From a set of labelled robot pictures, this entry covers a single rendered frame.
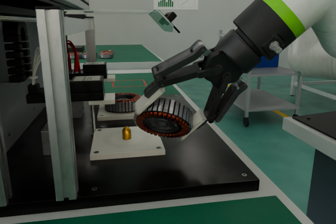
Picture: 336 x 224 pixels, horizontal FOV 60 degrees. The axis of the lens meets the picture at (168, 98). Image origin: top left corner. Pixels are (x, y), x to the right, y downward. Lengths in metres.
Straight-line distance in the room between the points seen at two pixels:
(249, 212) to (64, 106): 0.32
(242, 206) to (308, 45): 0.53
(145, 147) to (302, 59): 0.51
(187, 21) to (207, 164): 5.61
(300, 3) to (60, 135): 0.40
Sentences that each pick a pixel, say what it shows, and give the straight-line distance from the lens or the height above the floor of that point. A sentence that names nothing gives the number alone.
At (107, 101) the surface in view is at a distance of 0.61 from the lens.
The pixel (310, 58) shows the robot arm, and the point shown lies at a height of 0.94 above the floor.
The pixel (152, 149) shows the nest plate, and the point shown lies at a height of 0.78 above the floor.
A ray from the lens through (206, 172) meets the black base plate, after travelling 0.55.
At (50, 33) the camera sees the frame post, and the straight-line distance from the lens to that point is 0.43.
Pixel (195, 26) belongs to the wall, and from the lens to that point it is 6.16.
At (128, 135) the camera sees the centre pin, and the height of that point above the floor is 0.79.
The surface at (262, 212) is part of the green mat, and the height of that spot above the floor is 0.75.
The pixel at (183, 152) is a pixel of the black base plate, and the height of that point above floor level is 0.77.
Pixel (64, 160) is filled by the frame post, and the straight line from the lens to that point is 0.47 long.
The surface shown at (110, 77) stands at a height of 0.88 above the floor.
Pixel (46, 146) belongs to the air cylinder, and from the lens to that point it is 0.64.
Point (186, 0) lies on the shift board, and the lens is 6.12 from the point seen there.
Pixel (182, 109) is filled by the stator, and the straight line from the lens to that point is 0.52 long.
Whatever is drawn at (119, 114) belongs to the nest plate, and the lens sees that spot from 0.83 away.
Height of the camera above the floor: 1.03
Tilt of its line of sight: 14 degrees down
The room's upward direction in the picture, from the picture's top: straight up
